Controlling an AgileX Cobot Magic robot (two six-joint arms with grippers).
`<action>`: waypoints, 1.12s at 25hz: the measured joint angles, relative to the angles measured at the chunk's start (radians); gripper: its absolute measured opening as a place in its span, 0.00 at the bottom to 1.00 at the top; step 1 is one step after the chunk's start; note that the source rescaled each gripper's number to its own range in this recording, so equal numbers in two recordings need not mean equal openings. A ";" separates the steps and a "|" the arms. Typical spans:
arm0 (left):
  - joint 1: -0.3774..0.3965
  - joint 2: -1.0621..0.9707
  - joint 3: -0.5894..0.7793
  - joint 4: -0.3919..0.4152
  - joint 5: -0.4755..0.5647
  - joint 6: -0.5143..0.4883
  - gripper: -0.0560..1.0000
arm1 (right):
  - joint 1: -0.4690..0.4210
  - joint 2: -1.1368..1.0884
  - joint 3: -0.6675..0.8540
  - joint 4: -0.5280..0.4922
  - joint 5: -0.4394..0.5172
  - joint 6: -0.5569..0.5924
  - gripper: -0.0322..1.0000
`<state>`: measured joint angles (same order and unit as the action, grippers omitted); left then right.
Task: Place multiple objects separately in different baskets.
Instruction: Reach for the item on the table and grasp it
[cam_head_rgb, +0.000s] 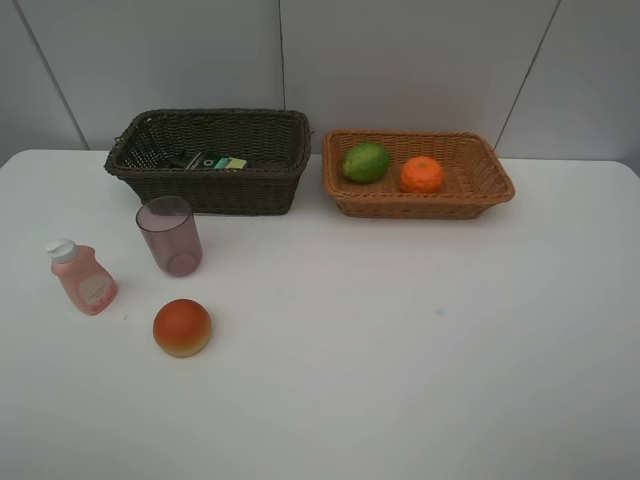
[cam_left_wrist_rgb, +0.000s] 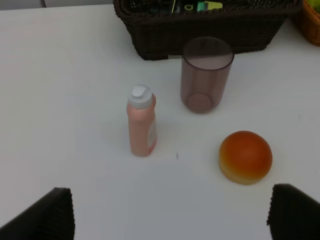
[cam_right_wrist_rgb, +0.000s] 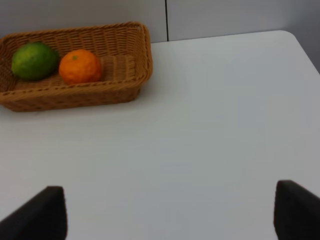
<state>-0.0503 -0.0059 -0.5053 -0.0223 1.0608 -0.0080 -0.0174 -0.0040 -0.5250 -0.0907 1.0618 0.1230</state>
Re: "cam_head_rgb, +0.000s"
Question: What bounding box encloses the green lime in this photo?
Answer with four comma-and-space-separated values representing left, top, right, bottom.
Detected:
342, 143, 391, 184

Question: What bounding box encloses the orange tangerine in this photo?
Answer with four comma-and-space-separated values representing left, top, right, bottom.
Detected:
399, 156, 445, 194

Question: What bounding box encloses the black pump bottle green label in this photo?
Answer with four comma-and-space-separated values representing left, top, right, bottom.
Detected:
167, 152, 248, 171

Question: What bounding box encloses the translucent purple plastic cup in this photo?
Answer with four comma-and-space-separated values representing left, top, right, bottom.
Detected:
135, 196, 203, 277

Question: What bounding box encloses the pink bottle white cap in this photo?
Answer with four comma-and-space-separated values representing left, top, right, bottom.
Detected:
46, 239, 118, 315

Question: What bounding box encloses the dark brown wicker basket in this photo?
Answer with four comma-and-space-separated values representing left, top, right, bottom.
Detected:
105, 108, 311, 216

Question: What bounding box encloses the round orange bread bun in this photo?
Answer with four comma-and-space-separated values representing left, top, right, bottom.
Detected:
153, 299, 212, 358

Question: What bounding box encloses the orange wicker basket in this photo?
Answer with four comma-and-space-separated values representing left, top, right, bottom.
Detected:
322, 129, 515, 220

